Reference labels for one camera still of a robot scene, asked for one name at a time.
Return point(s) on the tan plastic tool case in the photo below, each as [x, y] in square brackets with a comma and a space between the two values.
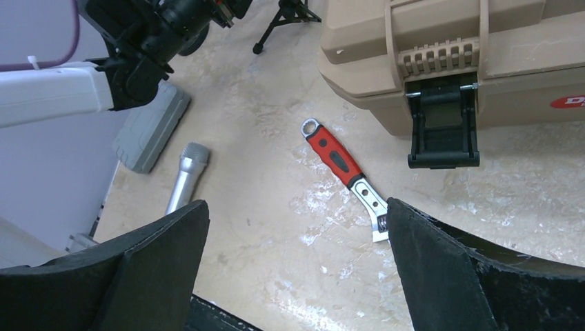
[438, 71]

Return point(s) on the black tripod shock mount stand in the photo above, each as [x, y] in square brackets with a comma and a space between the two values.
[290, 11]

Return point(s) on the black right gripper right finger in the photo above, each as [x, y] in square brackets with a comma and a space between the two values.
[454, 280]

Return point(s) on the silver mesh head microphone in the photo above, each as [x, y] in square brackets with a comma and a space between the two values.
[192, 162]

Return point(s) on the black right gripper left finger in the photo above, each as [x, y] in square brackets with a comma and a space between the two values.
[141, 280]

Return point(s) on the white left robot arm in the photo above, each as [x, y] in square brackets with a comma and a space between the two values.
[141, 37]

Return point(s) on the red handled adjustable wrench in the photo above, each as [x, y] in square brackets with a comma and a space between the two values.
[333, 154]

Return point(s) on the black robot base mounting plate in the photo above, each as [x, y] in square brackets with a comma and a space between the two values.
[206, 316]

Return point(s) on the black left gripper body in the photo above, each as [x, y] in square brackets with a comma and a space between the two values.
[182, 22]

